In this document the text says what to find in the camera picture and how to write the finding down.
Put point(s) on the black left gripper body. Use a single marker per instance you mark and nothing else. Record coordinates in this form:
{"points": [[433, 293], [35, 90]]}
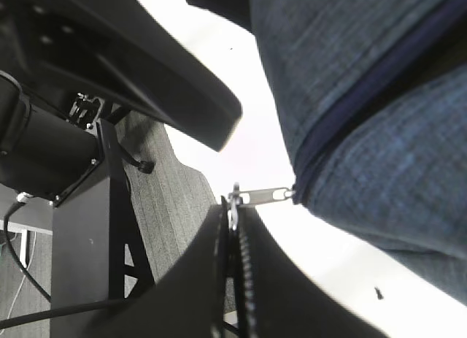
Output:
{"points": [[58, 51]]}

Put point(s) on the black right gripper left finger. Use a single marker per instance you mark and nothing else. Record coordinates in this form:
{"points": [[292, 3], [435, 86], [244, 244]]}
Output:
{"points": [[189, 300]]}

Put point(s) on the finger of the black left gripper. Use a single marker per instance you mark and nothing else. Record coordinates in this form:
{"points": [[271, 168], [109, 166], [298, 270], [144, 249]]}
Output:
{"points": [[163, 79]]}

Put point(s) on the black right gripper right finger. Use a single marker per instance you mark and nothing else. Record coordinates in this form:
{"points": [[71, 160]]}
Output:
{"points": [[275, 298]]}

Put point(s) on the dark blue lunch bag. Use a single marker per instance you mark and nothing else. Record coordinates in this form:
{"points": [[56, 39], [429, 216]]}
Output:
{"points": [[371, 101]]}

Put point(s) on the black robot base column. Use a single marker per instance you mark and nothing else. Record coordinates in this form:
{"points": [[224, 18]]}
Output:
{"points": [[98, 252]]}

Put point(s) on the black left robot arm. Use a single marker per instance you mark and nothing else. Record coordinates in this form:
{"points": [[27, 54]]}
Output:
{"points": [[44, 151]]}

